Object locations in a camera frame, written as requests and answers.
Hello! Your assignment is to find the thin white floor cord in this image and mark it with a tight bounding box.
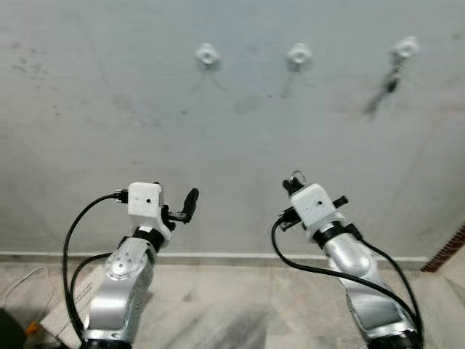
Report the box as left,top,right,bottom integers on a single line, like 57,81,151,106
2,266,46,300

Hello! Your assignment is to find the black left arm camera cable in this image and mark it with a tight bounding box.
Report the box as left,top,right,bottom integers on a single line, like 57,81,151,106
62,190,130,342

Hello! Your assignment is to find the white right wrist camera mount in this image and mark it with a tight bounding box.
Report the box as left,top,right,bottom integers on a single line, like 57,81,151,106
289,184,337,230

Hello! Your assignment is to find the dark round object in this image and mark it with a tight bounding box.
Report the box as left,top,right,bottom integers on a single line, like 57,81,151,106
0,308,27,349

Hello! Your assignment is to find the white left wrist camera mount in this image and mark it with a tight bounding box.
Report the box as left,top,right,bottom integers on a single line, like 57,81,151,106
128,182,172,238

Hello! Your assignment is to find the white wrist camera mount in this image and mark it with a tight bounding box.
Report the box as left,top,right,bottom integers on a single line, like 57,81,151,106
289,184,337,230
128,182,172,238

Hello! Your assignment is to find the black left arm gripper cable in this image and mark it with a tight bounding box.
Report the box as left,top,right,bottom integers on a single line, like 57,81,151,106
70,252,114,335

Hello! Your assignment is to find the beige cardboard sheet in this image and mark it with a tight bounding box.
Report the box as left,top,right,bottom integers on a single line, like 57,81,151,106
40,268,99,346

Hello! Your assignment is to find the black right arm gripper cable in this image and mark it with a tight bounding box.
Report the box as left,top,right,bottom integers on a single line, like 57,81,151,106
356,236,424,335

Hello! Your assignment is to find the black arm gripper cable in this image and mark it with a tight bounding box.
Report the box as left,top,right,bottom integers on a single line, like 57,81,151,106
356,236,424,335
70,252,114,335

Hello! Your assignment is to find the white wall hook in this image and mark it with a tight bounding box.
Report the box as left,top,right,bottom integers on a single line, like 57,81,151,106
392,36,421,63
286,42,314,71
195,44,222,71

